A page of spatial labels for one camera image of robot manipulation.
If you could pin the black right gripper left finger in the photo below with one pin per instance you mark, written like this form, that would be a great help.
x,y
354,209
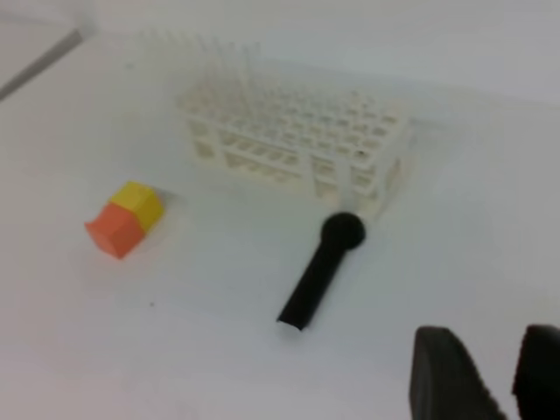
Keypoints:
x,y
445,383

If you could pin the black scoop tool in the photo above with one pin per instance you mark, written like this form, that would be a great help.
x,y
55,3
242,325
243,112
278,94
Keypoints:
x,y
340,234

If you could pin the orange block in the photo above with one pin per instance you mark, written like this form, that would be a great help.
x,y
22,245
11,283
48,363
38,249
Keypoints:
x,y
115,230

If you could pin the white test tube rack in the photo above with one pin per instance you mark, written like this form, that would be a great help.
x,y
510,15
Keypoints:
x,y
343,147

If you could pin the yellow block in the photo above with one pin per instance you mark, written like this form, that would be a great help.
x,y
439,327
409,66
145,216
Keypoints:
x,y
143,201

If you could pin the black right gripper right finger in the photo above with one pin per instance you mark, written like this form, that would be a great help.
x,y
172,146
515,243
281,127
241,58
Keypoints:
x,y
536,380

